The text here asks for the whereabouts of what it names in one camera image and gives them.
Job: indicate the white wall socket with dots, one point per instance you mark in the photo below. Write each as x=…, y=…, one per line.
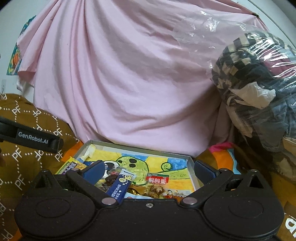
x=3, y=86

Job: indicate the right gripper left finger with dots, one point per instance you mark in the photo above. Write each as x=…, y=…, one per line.
x=83, y=181

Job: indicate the colourful cartoon monkey blanket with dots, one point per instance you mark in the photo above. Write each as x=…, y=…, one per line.
x=245, y=208

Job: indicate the wooden bed frame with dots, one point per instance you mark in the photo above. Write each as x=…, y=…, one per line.
x=284, y=190

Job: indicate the pink bed sheet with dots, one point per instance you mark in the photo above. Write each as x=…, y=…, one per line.
x=114, y=72

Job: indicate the clear bag of clothes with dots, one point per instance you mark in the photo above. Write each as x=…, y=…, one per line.
x=254, y=73

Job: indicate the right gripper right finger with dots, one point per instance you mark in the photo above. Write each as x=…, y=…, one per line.
x=212, y=179

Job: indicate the small dark jerky packet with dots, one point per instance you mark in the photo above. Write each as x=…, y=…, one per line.
x=111, y=177

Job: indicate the red snack packet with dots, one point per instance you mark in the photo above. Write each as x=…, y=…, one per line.
x=176, y=194

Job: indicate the gold foil snack packet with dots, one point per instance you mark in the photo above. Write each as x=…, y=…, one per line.
x=132, y=191

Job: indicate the colourful wall poster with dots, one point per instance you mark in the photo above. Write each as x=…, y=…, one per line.
x=15, y=60

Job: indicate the grey tray with drawing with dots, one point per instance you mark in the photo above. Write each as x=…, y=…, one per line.
x=180, y=168

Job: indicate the yellow green snack packet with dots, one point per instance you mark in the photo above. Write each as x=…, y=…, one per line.
x=70, y=164

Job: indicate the brown PF patterned pillow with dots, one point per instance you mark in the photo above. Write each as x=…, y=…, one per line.
x=19, y=164

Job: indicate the quail egg packet red label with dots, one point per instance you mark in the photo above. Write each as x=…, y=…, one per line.
x=156, y=183

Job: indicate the blue white tube packet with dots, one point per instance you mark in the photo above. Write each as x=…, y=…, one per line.
x=120, y=186

